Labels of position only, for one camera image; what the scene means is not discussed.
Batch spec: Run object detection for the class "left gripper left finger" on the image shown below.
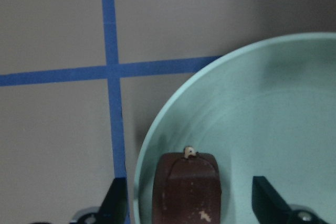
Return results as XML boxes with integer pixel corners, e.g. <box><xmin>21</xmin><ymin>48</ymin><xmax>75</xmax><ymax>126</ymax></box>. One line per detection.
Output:
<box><xmin>70</xmin><ymin>178</ymin><xmax>128</xmax><ymax>223</ymax></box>

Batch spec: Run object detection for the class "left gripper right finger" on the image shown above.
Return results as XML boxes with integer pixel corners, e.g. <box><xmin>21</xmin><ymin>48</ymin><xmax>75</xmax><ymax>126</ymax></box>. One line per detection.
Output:
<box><xmin>251</xmin><ymin>176</ymin><xmax>326</xmax><ymax>224</ymax></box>

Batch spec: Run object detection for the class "brown bun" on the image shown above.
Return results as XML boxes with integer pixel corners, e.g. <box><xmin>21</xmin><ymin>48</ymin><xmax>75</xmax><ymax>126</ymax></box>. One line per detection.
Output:
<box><xmin>151</xmin><ymin>146</ymin><xmax>222</xmax><ymax>223</ymax></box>

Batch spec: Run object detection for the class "green plate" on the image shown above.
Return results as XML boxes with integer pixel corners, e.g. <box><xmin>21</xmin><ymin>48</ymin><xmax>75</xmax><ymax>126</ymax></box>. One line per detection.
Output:
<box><xmin>133</xmin><ymin>33</ymin><xmax>335</xmax><ymax>223</ymax></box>

